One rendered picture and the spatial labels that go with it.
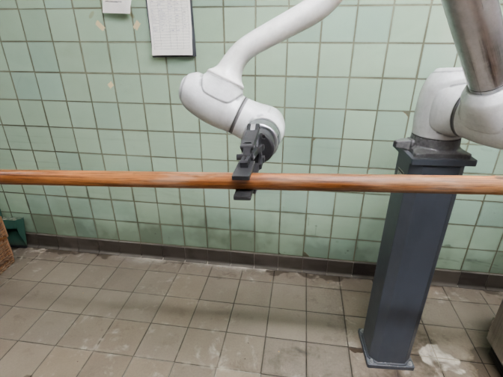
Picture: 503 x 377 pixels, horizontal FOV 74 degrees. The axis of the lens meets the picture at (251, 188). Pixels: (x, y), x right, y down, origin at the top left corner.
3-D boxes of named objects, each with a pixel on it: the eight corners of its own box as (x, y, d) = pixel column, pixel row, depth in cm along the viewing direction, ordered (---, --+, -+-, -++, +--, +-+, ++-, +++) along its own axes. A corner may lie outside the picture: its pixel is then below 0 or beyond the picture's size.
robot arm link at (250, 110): (271, 163, 86) (224, 140, 85) (276, 143, 99) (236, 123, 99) (291, 126, 81) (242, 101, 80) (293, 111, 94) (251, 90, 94)
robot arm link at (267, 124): (281, 152, 84) (278, 161, 79) (245, 152, 85) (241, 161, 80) (280, 117, 80) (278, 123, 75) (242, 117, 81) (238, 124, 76)
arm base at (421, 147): (386, 141, 126) (388, 126, 124) (447, 142, 125) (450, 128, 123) (402, 157, 110) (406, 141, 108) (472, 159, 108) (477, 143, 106)
